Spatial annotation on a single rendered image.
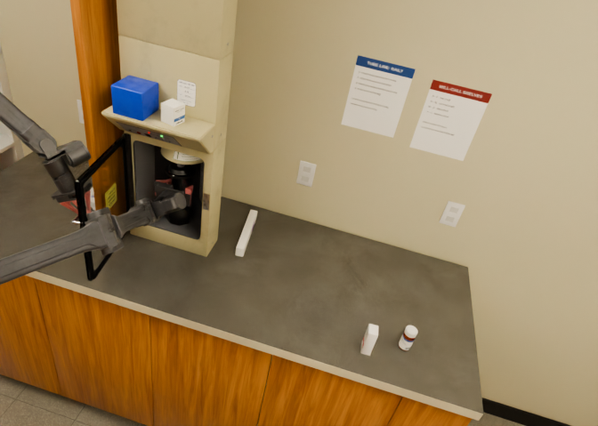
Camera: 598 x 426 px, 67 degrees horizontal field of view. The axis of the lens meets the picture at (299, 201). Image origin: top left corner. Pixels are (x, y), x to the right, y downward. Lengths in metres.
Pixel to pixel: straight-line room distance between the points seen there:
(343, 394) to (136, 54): 1.29
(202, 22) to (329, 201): 0.97
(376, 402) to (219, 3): 1.34
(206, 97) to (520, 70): 1.04
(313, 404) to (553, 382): 1.37
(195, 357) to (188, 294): 0.26
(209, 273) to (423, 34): 1.13
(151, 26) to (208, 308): 0.91
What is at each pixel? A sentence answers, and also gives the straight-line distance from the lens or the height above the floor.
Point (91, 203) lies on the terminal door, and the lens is 1.50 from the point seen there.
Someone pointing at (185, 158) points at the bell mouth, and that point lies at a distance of 1.60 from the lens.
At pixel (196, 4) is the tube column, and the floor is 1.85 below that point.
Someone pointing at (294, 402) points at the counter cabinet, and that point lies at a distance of 1.80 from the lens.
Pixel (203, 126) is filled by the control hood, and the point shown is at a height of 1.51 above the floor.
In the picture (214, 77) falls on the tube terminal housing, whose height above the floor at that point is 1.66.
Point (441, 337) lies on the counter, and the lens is 1.76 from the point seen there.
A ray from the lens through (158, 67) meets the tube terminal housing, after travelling 1.48.
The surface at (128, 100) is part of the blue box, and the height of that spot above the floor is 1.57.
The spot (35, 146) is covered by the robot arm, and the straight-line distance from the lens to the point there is 1.49.
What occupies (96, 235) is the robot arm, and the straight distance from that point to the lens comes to 1.10.
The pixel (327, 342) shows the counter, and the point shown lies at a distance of 1.58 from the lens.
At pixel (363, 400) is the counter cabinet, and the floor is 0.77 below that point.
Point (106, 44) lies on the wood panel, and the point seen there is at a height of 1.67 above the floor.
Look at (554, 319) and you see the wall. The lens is 2.40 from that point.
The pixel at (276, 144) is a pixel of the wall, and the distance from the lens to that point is 1.91.
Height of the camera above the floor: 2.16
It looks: 35 degrees down
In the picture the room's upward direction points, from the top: 12 degrees clockwise
